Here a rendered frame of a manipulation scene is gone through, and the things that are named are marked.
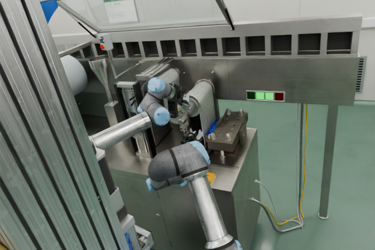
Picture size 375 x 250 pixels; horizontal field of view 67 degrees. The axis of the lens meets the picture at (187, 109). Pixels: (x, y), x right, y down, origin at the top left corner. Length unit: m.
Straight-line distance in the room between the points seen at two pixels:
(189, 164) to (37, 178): 0.60
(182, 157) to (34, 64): 0.67
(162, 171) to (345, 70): 1.18
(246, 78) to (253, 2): 2.38
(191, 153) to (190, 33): 1.00
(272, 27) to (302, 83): 0.39
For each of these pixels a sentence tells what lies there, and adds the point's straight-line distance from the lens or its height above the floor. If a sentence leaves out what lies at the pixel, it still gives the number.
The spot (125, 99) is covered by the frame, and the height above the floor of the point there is 1.34.
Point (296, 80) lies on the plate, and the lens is 1.85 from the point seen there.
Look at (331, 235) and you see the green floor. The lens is 2.64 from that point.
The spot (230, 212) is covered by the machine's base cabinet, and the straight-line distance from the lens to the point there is 1.77.
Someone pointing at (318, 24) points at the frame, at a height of 1.63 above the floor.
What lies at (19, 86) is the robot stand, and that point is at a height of 1.84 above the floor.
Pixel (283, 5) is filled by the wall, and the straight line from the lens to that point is 4.12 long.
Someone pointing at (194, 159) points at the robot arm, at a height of 1.32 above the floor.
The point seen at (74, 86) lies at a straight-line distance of 2.31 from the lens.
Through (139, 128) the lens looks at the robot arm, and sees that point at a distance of 1.21.
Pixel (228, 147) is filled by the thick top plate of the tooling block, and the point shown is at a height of 1.00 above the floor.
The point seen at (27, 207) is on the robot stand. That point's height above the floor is 1.59.
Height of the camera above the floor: 2.00
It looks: 26 degrees down
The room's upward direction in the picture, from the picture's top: 10 degrees counter-clockwise
